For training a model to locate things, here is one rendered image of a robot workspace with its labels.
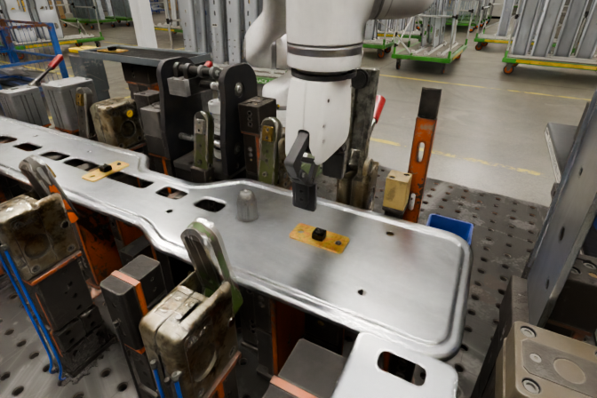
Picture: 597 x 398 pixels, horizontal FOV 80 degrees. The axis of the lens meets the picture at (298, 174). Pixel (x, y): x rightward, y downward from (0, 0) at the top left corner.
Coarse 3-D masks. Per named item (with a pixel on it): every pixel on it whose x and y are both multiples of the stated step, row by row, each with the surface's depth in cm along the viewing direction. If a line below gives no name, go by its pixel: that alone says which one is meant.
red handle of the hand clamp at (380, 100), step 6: (378, 96) 65; (378, 102) 65; (384, 102) 65; (378, 108) 64; (378, 114) 64; (372, 126) 63; (354, 150) 61; (360, 150) 61; (354, 156) 60; (348, 162) 60; (354, 162) 60; (354, 168) 60
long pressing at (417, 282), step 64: (0, 128) 93; (64, 192) 65; (128, 192) 64; (192, 192) 64; (256, 192) 64; (256, 256) 49; (320, 256) 49; (384, 256) 49; (448, 256) 49; (384, 320) 40; (448, 320) 40
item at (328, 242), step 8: (304, 224) 55; (296, 232) 53; (304, 232) 53; (312, 232) 53; (328, 232) 53; (304, 240) 51; (312, 240) 51; (320, 240) 51; (328, 240) 51; (336, 240) 51; (344, 240) 51; (328, 248) 50; (336, 248) 50; (344, 248) 50
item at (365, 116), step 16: (352, 80) 53; (368, 80) 52; (352, 96) 56; (368, 96) 55; (352, 112) 57; (368, 112) 56; (352, 128) 58; (368, 128) 57; (352, 144) 60; (368, 144) 59
